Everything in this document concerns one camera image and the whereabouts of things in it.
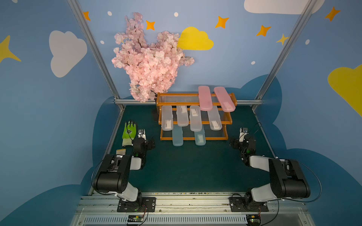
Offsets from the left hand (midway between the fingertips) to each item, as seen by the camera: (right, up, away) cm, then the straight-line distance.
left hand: (145, 136), depth 95 cm
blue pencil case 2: (+38, -1, +4) cm, 38 cm away
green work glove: (-14, +1, +9) cm, 17 cm away
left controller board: (+1, -40, -23) cm, 46 cm away
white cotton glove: (-15, -10, -1) cm, 18 cm away
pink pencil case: (+40, +24, -10) cm, 48 cm away
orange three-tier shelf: (+30, +14, -1) cm, 34 cm away
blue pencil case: (+22, 0, +3) cm, 23 cm away
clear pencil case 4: (+47, +12, -4) cm, 49 cm away
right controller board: (+64, -42, -22) cm, 79 cm away
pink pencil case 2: (+52, +24, -8) cm, 58 cm away
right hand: (+66, 0, 0) cm, 66 cm away
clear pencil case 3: (+34, +11, -4) cm, 36 cm away
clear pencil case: (+16, +13, -1) cm, 20 cm away
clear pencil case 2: (+26, +14, 0) cm, 29 cm away
